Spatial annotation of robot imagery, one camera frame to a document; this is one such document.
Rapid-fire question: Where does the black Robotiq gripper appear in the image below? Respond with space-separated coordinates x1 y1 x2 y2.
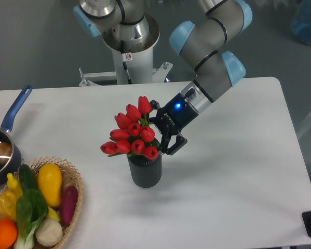
148 94 199 156

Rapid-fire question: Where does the red tulip bouquet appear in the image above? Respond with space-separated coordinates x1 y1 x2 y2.
100 96 159 160

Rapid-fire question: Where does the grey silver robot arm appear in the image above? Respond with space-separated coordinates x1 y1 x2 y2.
150 1 252 155

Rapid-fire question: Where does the dark ribbed vase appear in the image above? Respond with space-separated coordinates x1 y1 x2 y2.
127 155 162 188

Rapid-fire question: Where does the woven wicker basket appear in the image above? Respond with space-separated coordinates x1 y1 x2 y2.
0 157 83 248

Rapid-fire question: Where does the purple eggplant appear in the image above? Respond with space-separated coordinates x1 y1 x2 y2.
59 185 78 225

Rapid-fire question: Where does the yellow squash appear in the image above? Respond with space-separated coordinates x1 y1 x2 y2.
37 163 62 209

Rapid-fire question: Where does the yellow banana tip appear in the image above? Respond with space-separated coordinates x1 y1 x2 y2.
46 206 60 222

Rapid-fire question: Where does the green cucumber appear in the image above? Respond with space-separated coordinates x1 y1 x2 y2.
19 164 39 192

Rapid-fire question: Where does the green bok choy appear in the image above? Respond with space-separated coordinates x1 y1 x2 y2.
13 189 48 248

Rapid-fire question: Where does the small yellow pepper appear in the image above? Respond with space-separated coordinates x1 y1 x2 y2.
7 173 23 198

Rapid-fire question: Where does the blue container in background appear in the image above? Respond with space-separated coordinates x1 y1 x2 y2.
290 1 311 45

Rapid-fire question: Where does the bread roll in pan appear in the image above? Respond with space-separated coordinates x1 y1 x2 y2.
0 142 12 164

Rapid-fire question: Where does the yellow bell pepper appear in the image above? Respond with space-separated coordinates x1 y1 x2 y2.
0 190 17 222

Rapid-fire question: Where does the orange fruit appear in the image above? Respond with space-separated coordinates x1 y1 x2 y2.
0 219 18 248

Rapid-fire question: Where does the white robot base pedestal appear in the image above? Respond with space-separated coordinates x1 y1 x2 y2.
73 0 173 85

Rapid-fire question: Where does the blue handled saucepan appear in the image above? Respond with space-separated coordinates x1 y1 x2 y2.
0 85 33 185

